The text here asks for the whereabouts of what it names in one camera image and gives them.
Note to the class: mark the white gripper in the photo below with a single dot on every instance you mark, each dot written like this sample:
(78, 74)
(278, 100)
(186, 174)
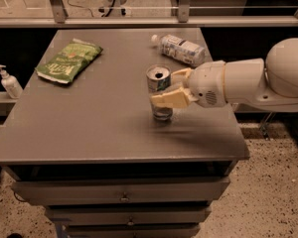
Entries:
(207, 83)

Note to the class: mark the Red Bull can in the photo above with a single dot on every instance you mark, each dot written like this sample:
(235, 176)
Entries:
(158, 79)

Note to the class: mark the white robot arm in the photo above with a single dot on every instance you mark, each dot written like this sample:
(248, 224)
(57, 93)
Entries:
(269, 84)

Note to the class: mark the clear plastic water bottle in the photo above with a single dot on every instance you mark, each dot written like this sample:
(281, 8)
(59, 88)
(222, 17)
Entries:
(180, 49)

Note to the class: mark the grey drawer cabinet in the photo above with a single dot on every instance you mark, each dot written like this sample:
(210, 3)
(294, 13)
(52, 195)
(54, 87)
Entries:
(93, 155)

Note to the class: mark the green chip bag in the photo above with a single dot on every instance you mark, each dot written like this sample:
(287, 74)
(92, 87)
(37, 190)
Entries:
(69, 62)

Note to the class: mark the white pump dispenser bottle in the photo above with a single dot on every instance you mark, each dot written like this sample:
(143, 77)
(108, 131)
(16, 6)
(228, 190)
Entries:
(10, 83)

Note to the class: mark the metal railing frame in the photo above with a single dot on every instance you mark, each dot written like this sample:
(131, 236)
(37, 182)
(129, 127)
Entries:
(149, 13)

